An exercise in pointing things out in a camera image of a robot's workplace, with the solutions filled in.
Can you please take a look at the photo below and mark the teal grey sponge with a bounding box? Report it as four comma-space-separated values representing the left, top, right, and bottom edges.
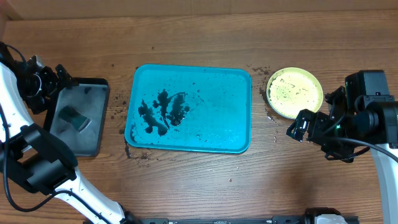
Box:
58, 106, 91, 132

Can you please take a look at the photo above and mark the yellow green speckled plate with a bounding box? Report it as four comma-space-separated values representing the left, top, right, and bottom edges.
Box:
266, 67, 323, 119

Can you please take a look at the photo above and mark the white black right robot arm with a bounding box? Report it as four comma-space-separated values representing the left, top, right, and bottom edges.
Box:
287, 86, 397, 223

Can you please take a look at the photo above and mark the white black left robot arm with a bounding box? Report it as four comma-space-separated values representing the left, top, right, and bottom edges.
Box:
1, 43, 140, 223

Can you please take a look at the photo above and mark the teal plastic tray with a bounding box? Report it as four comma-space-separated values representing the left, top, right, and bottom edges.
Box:
124, 64, 252, 154

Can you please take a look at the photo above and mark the black rectangular water bin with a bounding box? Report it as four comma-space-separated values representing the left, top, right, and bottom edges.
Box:
44, 78, 110, 157

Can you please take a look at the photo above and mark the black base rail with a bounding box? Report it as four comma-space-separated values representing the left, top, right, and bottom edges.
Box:
139, 207, 360, 224

